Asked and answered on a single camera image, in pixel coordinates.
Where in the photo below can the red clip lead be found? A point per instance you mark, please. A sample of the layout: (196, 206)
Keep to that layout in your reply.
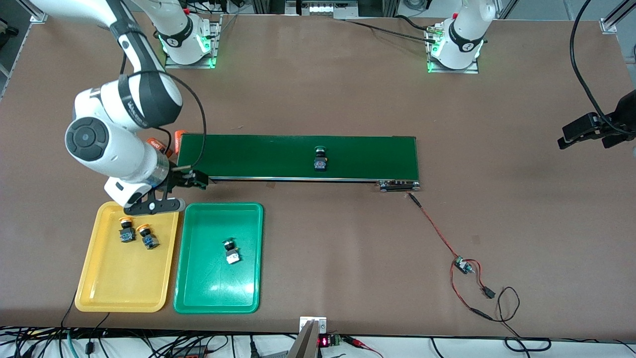
(362, 344)

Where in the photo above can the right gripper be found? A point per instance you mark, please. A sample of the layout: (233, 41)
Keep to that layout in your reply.
(180, 178)

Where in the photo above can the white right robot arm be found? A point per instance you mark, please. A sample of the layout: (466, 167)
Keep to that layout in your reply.
(119, 144)

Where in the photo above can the aluminium frame rack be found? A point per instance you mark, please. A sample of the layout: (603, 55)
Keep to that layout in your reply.
(318, 7)

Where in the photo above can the silver camera mount bracket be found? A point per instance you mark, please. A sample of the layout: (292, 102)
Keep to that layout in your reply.
(313, 325)

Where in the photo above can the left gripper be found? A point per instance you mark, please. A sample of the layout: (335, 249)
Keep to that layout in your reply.
(625, 113)

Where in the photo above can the green plastic tray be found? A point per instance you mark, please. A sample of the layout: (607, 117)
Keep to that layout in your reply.
(218, 288)

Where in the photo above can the metal table corner bracket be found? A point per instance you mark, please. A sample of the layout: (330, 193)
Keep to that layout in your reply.
(39, 16)
(610, 26)

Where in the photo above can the black plug connector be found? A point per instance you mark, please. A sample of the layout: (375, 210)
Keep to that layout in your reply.
(490, 293)

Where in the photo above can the red LED display module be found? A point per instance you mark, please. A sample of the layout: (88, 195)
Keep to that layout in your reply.
(324, 341)

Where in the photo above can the green-capped push button switch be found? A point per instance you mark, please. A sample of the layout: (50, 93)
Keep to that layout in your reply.
(320, 163)
(232, 257)

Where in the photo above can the yellow plastic tray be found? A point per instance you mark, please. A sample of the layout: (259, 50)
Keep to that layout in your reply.
(129, 278)

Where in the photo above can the green conveyor belt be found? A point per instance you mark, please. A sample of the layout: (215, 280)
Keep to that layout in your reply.
(258, 156)

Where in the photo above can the small controller circuit board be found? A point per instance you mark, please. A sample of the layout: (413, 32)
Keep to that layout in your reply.
(464, 266)

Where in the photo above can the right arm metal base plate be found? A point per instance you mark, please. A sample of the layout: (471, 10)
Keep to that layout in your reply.
(191, 65)

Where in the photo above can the orange cylinder marked 4680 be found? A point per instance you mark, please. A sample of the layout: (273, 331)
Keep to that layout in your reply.
(156, 144)
(179, 140)

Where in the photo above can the black round floor object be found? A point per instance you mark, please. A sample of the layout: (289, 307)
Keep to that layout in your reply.
(7, 31)

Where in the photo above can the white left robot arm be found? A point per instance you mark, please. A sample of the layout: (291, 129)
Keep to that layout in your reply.
(462, 40)

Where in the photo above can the yellow-capped push button switch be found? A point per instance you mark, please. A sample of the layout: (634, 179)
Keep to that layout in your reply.
(128, 236)
(150, 242)

